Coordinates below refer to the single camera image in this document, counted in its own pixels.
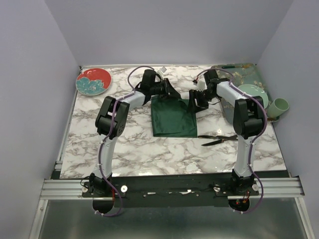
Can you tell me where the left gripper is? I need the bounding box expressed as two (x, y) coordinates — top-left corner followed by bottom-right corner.
(150, 78), (180, 100)

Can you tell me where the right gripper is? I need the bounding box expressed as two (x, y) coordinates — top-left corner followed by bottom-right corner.
(185, 89), (216, 114)

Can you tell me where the dark green cloth napkin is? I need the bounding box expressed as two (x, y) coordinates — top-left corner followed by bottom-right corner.
(151, 96), (197, 138)

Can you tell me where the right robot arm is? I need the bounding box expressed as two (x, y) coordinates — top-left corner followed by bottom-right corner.
(188, 68), (267, 195)

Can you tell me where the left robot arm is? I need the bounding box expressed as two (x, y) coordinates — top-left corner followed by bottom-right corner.
(89, 68), (181, 197)

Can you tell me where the floral teal serving tray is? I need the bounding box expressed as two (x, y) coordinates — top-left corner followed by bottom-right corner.
(211, 63), (273, 124)

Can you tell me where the light green plate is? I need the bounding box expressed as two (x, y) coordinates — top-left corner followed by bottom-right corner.
(238, 84), (269, 109)

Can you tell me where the red plate with blue flower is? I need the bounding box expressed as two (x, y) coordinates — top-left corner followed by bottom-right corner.
(75, 68), (112, 96)

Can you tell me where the light green cup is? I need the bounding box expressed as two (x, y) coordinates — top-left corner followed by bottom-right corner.
(267, 98), (290, 118)

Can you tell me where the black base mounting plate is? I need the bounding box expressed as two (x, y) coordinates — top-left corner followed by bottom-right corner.
(82, 173), (259, 208)

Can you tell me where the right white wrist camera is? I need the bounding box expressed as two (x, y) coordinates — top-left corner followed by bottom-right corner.
(196, 81), (206, 92)

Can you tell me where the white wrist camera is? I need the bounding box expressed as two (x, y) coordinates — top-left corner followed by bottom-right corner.
(157, 66), (167, 81)
(196, 81), (206, 92)

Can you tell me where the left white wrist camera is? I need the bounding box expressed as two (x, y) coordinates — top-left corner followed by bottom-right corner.
(157, 66), (167, 81)

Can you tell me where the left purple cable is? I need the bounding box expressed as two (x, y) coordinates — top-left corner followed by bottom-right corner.
(94, 65), (157, 218)

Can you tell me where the purple cable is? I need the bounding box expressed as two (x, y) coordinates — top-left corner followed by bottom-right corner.
(193, 69), (269, 215)
(94, 65), (157, 218)

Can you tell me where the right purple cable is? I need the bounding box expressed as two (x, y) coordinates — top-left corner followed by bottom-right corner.
(193, 69), (269, 215)

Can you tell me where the aluminium frame rail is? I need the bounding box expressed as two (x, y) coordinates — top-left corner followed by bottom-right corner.
(40, 176), (305, 201)

